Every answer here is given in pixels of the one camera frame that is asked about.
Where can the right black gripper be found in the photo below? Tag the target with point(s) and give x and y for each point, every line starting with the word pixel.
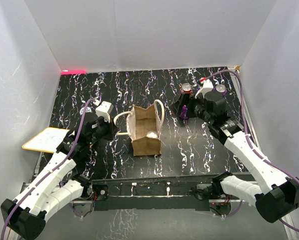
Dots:
pixel 184 99

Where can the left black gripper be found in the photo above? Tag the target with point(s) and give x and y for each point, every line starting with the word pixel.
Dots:
pixel 111 128

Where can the red coke can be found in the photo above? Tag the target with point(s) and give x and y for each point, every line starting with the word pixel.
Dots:
pixel 186 89
pixel 152 134

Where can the purple fanta can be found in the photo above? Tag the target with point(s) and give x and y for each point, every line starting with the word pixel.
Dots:
pixel 183 113
pixel 220 88

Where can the brown canvas tote bag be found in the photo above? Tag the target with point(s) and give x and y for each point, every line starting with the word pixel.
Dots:
pixel 139 122

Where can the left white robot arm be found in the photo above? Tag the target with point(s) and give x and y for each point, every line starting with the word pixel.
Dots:
pixel 28 213

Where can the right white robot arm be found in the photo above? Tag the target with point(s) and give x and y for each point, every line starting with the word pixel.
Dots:
pixel 275 194

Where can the pink tape strip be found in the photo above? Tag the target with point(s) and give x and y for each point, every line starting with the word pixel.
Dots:
pixel 73 72

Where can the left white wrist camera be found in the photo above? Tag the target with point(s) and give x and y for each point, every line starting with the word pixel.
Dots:
pixel 104 110

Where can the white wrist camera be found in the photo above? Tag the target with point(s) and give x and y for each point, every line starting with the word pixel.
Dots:
pixel 205 86
pixel 104 110

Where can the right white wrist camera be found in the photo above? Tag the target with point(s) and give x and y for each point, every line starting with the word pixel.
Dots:
pixel 205 86

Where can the small whiteboard yellow frame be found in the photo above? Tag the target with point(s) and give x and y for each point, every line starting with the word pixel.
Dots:
pixel 46 141

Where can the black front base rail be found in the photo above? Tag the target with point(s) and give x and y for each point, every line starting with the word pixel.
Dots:
pixel 159 193

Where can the aluminium frame rail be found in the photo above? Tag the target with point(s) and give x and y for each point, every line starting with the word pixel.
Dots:
pixel 291 234

